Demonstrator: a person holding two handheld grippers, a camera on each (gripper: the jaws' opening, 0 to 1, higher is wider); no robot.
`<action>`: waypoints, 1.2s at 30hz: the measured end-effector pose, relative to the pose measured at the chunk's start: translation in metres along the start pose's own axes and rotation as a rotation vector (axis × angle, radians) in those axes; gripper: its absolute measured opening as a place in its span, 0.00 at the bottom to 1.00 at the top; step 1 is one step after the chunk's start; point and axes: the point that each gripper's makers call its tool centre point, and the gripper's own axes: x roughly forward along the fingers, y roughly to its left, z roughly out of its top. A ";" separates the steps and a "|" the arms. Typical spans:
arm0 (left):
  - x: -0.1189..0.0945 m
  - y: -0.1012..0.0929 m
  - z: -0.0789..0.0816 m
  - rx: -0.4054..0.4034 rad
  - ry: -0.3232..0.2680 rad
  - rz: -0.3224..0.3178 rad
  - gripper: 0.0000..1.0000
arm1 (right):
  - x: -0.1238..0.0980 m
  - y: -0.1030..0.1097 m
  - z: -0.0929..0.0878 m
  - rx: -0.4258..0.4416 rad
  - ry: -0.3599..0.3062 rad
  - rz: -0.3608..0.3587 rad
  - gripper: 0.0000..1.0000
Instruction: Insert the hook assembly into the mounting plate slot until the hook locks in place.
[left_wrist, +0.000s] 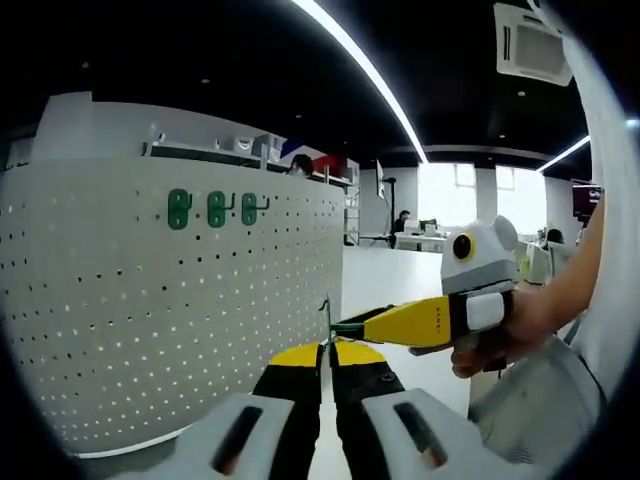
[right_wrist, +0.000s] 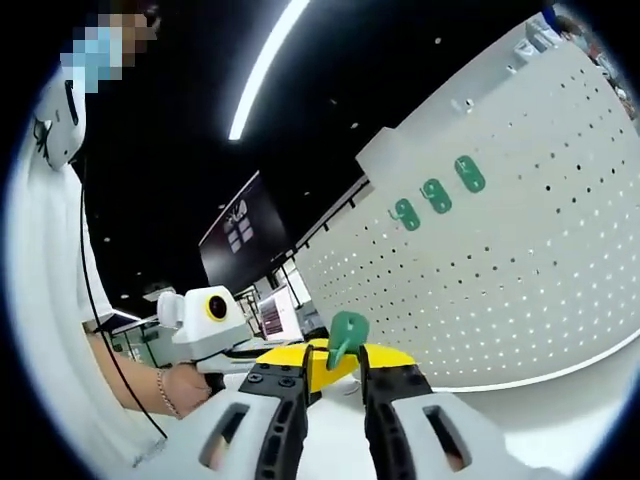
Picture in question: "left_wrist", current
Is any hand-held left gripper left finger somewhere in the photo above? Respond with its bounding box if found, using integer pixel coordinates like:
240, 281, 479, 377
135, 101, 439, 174
148, 342, 327, 480

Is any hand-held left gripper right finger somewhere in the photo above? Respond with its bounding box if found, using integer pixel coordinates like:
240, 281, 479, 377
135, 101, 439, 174
328, 340, 532, 480

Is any green hook assembly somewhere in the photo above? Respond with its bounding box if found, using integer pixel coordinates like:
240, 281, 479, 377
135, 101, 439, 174
207, 191, 237, 229
241, 192, 271, 226
319, 297, 369, 361
167, 188, 195, 231

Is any white perforated mounting plate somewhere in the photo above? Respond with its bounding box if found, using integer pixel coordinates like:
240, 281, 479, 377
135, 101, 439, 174
0, 92, 347, 459

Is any person's right hand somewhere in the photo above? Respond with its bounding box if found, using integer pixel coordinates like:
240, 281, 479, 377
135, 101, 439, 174
449, 287, 557, 380

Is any black tripod stand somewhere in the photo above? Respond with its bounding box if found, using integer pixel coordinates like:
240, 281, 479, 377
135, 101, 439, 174
374, 159, 400, 249

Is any small dark display screen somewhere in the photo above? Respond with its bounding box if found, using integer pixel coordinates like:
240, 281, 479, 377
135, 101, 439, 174
571, 179, 605, 220

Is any short ceiling light strip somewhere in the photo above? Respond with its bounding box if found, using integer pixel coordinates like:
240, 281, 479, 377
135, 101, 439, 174
537, 134, 592, 174

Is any person's white shirt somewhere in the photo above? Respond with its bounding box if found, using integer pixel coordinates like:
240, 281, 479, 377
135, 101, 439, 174
559, 14, 640, 401

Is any grey mesh office chair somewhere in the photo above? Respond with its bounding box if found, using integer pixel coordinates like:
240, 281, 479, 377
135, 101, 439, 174
467, 339, 609, 469

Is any ceiling air conditioner unit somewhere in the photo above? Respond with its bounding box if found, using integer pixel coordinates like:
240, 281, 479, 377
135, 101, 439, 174
493, 2, 575, 87

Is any long ceiling light strip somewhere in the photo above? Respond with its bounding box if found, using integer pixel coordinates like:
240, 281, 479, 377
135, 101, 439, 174
291, 0, 430, 164

